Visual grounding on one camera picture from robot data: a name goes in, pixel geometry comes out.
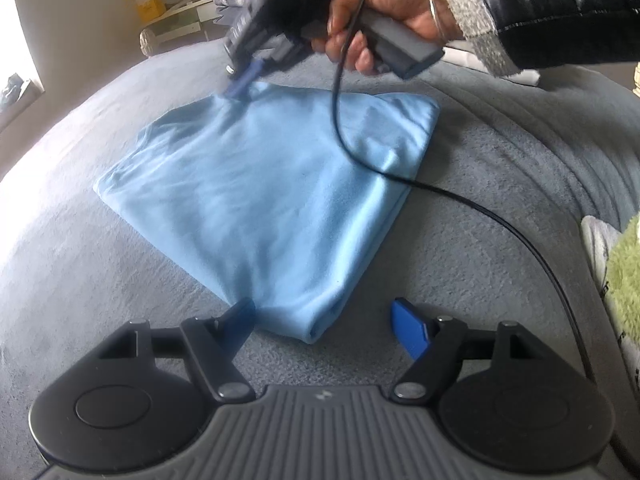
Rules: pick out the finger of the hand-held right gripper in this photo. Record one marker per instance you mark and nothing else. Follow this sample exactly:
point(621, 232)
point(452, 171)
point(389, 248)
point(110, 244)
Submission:
point(245, 80)

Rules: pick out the yellow box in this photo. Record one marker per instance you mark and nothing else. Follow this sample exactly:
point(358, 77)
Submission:
point(148, 2)

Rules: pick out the dark clothes bundle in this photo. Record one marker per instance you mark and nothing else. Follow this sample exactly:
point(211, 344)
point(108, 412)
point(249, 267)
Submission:
point(11, 86)

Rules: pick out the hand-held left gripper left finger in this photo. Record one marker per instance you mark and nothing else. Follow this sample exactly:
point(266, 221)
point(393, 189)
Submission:
point(240, 320)

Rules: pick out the grey fleece bed blanket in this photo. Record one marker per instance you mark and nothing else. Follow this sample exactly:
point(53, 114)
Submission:
point(500, 285)

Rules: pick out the silver bangle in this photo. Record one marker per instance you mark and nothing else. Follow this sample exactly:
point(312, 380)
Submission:
point(433, 2)

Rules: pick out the person's right hand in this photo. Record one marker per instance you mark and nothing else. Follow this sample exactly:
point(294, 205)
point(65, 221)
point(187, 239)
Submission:
point(400, 5)

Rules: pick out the light blue t-shirt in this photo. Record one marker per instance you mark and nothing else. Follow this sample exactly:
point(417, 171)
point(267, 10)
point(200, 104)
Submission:
point(260, 200)

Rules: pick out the cream bedpost finial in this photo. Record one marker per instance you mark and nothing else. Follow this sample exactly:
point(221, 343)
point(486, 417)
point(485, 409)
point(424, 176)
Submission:
point(148, 42)
point(636, 77)

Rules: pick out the white folded cloth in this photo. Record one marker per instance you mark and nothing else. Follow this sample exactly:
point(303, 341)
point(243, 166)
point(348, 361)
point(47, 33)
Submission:
point(527, 79)

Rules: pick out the green fuzzy cloth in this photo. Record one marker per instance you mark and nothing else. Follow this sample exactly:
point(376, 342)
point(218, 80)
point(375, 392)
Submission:
point(625, 275)

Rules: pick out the cream desk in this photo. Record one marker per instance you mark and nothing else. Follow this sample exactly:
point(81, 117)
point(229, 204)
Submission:
point(180, 17)

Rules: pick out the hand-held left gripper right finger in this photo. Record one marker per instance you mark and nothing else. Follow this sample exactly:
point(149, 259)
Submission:
point(407, 330)

